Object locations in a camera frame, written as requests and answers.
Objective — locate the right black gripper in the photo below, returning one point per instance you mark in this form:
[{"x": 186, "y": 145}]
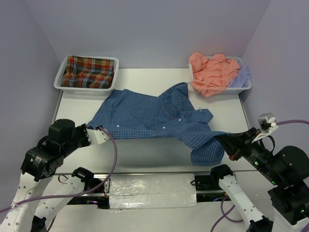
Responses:
[{"x": 234, "y": 142}]

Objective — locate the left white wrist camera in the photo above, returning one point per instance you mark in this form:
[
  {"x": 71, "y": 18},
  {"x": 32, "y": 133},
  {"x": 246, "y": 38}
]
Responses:
[{"x": 96, "y": 137}]

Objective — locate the white cardboard front cover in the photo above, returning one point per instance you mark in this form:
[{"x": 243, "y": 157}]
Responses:
[{"x": 88, "y": 218}]

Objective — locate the right white plastic basket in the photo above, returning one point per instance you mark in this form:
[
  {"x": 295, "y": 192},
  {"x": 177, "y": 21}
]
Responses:
[{"x": 231, "y": 91}]

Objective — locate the left white plastic basket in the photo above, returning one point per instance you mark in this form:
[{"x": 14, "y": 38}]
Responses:
[{"x": 60, "y": 73}]

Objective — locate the silver foil tape sheet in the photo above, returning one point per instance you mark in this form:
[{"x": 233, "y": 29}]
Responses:
[{"x": 152, "y": 191}]

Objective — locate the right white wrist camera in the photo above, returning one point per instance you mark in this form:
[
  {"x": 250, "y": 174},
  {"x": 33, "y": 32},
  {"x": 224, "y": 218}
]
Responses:
[{"x": 267, "y": 124}]

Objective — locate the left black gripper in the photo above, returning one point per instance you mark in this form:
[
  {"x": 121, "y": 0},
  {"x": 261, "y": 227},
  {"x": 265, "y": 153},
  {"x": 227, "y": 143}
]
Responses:
[{"x": 82, "y": 128}]

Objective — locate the blue checked long sleeve shirt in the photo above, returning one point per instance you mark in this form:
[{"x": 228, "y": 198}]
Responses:
[{"x": 130, "y": 115}]

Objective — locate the orange plaid folded shirt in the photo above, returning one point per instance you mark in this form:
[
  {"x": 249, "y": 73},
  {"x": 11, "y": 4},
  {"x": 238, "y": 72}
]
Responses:
[{"x": 85, "y": 72}]

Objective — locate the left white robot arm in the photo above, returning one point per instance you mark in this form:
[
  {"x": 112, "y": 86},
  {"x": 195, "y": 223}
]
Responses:
[{"x": 37, "y": 170}]

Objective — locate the white plastic basket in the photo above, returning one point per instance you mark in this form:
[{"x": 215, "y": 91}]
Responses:
[
  {"x": 231, "y": 91},
  {"x": 60, "y": 73}
]

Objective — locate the salmon orange shirt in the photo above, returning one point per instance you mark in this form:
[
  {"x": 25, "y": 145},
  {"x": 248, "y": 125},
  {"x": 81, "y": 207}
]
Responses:
[{"x": 213, "y": 75}]

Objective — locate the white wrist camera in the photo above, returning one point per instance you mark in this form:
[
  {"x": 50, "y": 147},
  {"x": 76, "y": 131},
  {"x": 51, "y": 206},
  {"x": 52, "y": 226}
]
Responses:
[
  {"x": 267, "y": 124},
  {"x": 96, "y": 137}
]

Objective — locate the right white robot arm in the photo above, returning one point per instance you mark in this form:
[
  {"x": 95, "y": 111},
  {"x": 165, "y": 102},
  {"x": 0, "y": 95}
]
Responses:
[{"x": 276, "y": 197}]

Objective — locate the lavender shirt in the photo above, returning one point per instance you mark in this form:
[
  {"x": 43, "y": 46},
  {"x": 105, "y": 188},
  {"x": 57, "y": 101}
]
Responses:
[{"x": 243, "y": 77}]

